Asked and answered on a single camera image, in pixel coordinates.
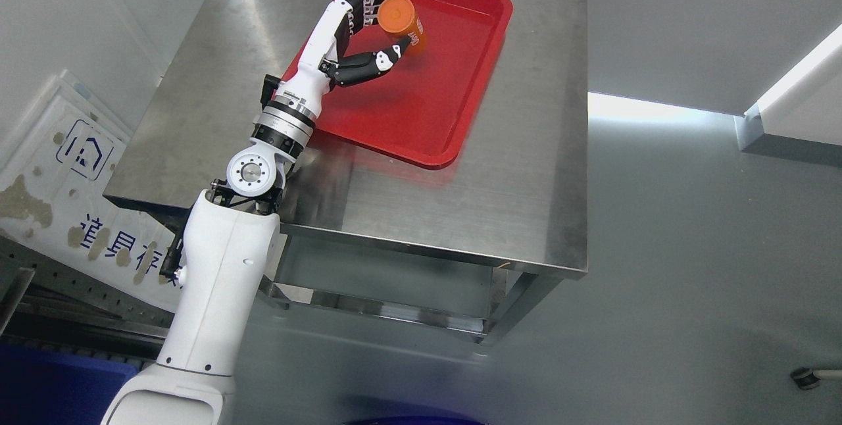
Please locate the white sign board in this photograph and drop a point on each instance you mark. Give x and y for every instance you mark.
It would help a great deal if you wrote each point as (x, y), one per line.
(53, 179)

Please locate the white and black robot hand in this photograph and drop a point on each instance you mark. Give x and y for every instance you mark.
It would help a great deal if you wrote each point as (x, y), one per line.
(323, 63)

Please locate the blue bin lower far left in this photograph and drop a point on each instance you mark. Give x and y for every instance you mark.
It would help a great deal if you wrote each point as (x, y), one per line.
(39, 387)

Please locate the stainless steel table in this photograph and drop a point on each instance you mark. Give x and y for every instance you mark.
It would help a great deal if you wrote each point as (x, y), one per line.
(471, 244)

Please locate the blue robot base edge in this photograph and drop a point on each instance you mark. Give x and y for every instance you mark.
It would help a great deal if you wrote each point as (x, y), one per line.
(414, 420)

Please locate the metal shelf rack frame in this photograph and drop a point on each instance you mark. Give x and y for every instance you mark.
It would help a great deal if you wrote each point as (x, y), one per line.
(54, 308)

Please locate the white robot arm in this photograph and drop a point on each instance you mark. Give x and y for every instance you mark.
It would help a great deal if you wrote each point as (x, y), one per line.
(229, 237)

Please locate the red plastic tray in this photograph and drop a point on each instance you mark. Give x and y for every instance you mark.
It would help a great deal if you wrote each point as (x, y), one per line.
(422, 110)

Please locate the orange capacitor cylinder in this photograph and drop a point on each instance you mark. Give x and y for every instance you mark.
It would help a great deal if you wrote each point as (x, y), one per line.
(400, 18)

